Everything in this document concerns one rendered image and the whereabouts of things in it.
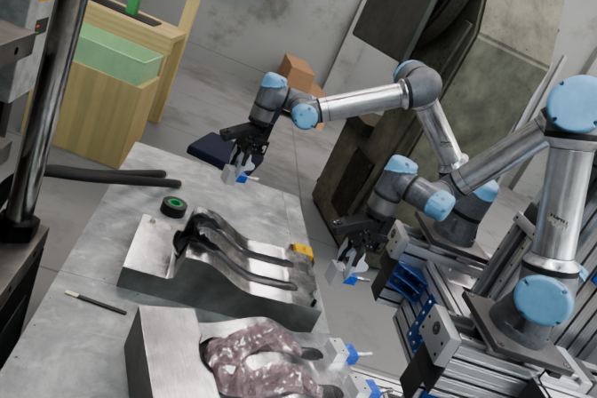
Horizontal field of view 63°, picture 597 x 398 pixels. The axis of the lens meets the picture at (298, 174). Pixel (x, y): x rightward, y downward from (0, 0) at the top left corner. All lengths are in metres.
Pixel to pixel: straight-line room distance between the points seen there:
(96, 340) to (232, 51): 6.79
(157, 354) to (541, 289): 0.79
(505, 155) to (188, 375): 0.88
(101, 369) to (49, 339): 0.12
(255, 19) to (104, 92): 4.45
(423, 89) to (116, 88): 2.33
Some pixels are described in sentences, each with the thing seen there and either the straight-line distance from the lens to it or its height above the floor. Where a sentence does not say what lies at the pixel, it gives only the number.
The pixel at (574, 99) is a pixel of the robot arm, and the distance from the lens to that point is 1.14.
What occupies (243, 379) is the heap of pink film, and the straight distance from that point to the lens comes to 1.02.
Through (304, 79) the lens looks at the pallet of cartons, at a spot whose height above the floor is 0.56.
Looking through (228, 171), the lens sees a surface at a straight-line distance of 1.67.
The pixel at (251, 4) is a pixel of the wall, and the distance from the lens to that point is 7.60.
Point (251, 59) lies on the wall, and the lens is 7.69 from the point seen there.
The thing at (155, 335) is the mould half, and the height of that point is 0.91.
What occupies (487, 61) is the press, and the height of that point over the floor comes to 1.63.
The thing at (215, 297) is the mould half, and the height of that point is 0.85.
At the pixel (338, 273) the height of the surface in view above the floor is 0.95.
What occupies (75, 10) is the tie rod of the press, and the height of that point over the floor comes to 1.36.
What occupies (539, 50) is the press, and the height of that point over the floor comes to 1.82.
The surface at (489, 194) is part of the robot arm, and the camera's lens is 1.73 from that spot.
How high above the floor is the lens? 1.58
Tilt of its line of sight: 19 degrees down
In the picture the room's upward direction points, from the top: 25 degrees clockwise
